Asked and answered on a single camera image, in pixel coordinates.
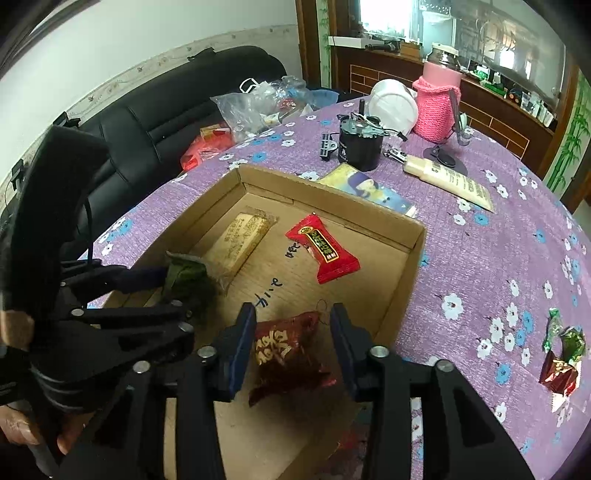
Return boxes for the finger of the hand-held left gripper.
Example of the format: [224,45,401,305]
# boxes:
[70,299,195,366]
[60,265,171,297]

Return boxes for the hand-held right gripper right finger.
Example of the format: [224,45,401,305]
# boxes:
[330,303,532,480]

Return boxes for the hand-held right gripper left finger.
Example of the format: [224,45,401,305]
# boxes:
[60,302,257,480]

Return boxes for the dark red snack packet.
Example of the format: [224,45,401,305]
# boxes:
[248,311,338,407]

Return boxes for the cardboard box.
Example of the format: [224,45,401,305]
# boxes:
[102,165,428,480]

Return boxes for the person's left hand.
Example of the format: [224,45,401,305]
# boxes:
[0,404,95,457]

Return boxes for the bright red snack packet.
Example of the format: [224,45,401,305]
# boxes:
[285,213,361,285]

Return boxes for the beige cracker packet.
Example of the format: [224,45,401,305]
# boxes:
[203,210,280,296]

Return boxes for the red plastic bag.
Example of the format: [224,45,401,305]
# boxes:
[180,124,236,171]

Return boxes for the black leather sofa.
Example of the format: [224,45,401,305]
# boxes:
[46,45,289,259]

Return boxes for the purple floral tablecloth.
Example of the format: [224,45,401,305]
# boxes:
[88,90,591,480]

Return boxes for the illustrated booklet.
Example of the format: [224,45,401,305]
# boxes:
[316,162,417,217]

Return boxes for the clear plastic bag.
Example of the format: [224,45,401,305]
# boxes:
[210,76,315,144]

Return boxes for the cream squeeze tube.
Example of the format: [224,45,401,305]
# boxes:
[403,154,495,213]

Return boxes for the black cylindrical motor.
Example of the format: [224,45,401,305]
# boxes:
[338,99,386,171]

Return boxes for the green and white candy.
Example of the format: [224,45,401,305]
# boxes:
[542,308,561,352]

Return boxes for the dark red foil candy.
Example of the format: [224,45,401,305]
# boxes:
[539,351,580,395]

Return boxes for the green foil candy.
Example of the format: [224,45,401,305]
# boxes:
[556,325,587,365]

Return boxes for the small pale cup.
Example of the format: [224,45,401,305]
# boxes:
[457,113,475,147]

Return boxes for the white plastic bowl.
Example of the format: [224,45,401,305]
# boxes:
[369,78,419,134]

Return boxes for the blue plastic bag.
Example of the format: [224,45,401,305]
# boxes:
[295,88,340,109]

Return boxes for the pink knit covered jar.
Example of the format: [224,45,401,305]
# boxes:
[412,42,464,141]

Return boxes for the wooden counter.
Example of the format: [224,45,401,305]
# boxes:
[295,0,555,158]

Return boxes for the bamboo wall sticker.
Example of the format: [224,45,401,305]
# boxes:
[542,74,587,190]

